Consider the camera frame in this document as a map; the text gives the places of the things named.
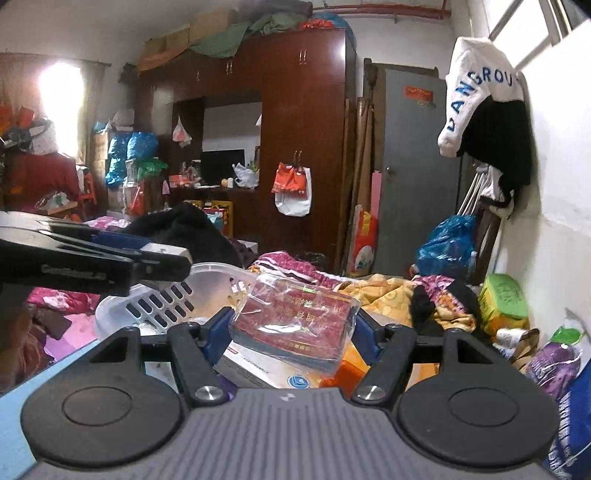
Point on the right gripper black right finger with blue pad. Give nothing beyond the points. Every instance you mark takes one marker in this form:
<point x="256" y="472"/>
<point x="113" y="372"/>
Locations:
<point x="452" y="398"/>

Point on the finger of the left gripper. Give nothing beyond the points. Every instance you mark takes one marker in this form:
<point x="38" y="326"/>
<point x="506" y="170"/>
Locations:
<point x="110" y="239"/>
<point x="161" y="267"/>

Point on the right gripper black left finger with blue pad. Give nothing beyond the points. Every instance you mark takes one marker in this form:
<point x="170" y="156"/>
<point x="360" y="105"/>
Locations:
<point x="128" y="396"/>

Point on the white plastic laundry basket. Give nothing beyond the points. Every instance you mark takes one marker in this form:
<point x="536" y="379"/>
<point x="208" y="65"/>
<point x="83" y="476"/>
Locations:
<point x="208" y="288"/>

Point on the orange white medicine box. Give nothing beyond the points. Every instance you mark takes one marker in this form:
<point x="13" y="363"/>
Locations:
<point x="250" y="369"/>

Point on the orange medicine bottle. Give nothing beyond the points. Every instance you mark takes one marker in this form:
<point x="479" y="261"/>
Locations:
<point x="353" y="369"/>

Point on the red book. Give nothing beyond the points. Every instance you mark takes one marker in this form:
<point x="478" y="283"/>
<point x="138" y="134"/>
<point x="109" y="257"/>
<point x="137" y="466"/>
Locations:
<point x="300" y="324"/>

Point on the black clothing pile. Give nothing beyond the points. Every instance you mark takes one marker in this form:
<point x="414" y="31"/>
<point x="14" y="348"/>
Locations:
<point x="186" y="226"/>

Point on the pink floral bedsheet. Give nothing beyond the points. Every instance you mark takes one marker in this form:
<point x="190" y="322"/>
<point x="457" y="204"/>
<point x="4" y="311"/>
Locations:
<point x="71" y="303"/>

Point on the red cloth covered furniture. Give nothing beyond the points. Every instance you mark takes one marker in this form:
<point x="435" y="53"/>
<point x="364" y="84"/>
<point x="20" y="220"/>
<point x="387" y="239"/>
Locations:
<point x="29" y="177"/>

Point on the blue plastic bags stack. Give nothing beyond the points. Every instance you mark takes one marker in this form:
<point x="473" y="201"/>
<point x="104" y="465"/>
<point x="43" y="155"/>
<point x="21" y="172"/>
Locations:
<point x="132" y="155"/>

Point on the purple white package bag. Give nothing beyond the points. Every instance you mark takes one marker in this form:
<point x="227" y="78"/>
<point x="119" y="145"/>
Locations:
<point x="562" y="369"/>

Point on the green yellow box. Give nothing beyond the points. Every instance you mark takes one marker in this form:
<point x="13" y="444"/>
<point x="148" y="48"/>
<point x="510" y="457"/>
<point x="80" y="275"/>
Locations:
<point x="503" y="304"/>

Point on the black television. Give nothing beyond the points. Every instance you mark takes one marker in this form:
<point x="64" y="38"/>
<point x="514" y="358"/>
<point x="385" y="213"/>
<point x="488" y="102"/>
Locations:
<point x="218" y="165"/>

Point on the yellow patterned blanket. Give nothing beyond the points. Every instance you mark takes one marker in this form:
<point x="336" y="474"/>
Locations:
<point x="448" y="302"/>

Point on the window curtain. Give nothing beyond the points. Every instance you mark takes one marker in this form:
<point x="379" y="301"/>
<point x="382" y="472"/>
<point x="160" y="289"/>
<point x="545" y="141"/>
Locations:
<point x="65" y="91"/>

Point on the blue plastic bag right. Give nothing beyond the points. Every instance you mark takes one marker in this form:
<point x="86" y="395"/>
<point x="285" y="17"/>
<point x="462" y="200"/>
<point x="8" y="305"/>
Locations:
<point x="450" y="250"/>

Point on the orange white hanging bag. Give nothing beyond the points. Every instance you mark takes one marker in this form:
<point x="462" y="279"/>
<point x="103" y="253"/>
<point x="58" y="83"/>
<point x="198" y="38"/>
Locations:
<point x="292" y="188"/>

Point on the green cloth on wardrobe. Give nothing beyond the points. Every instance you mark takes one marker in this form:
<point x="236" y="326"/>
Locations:
<point x="226" y="43"/>

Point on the grey door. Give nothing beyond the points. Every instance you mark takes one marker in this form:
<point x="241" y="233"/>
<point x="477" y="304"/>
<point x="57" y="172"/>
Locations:
<point x="420" y="188"/>

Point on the dark red wooden wardrobe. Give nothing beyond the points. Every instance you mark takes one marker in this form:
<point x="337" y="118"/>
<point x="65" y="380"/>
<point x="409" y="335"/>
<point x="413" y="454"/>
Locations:
<point x="298" y="90"/>

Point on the white black hanging garment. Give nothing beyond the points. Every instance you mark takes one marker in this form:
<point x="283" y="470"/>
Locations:
<point x="487" y="119"/>

